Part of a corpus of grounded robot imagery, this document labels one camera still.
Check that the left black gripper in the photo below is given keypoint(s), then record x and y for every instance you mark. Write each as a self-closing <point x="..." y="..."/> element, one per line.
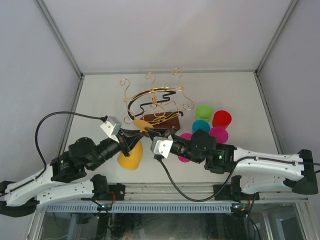
<point x="128" y="138"/>

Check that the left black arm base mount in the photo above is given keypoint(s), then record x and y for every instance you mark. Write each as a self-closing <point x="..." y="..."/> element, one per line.
<point x="117" y="192"/>

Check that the red plastic wine glass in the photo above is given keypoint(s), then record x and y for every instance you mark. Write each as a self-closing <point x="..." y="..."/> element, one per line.
<point x="222" y="119"/>

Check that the gold wire wine glass rack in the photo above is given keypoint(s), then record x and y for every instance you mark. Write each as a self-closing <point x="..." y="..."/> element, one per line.
<point x="160" y="105"/>

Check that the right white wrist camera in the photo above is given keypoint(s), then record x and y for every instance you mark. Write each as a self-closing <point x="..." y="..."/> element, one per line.
<point x="161" y="146"/>

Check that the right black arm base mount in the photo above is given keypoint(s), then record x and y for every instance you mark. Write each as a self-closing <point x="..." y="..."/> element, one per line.
<point x="222" y="193"/>

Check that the pink plastic wine glass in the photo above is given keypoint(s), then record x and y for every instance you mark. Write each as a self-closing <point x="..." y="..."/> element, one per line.
<point x="220" y="134"/>
<point x="188" y="148"/>

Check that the green plastic wine glass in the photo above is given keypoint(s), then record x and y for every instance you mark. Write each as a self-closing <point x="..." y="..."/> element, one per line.
<point x="204" y="112"/>

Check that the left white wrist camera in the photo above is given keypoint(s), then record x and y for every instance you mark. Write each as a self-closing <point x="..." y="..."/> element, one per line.
<point x="111" y="128"/>

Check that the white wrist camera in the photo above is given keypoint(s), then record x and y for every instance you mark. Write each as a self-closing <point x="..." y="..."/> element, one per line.
<point x="161" y="146"/>
<point x="111" y="128"/>

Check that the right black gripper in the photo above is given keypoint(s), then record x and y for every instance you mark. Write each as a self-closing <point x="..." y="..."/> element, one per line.
<point x="161" y="133"/>

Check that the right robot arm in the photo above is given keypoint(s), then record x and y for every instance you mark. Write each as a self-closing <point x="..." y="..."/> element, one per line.
<point x="249" y="172"/>

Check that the grey slotted cable duct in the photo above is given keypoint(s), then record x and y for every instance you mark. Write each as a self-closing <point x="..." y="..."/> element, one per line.
<point x="141" y="208"/>

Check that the orange plastic wine glass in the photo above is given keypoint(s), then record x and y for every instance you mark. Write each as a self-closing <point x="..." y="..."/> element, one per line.
<point x="132" y="161"/>

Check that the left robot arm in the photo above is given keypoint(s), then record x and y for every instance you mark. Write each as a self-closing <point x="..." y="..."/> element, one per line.
<point x="59" y="180"/>

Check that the blue plastic wine glass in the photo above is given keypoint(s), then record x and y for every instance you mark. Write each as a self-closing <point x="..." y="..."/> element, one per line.
<point x="200" y="125"/>

